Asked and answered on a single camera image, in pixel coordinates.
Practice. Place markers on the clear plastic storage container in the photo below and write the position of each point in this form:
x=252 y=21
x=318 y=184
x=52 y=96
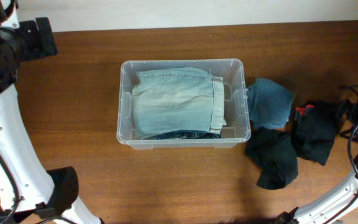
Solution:
x=236 y=113

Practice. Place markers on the blue t-shirt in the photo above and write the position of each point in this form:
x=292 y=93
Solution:
x=269 y=104

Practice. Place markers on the dark blue jeans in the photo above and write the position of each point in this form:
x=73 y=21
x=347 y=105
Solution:
x=186 y=134

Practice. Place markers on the dark green-black shirt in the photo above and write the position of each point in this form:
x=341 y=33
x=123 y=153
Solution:
x=273 y=152

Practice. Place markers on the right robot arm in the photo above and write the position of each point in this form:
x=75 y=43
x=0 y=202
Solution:
x=335 y=203

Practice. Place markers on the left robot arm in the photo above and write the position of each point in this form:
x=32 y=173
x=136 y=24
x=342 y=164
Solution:
x=26 y=188

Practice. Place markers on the light washed jeans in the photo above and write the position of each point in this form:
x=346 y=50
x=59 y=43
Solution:
x=175 y=99

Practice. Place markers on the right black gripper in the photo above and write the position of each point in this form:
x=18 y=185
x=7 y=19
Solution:
x=350 y=105

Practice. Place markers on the black garment with red trim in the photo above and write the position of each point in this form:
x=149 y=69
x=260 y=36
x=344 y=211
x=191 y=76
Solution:
x=314 y=130

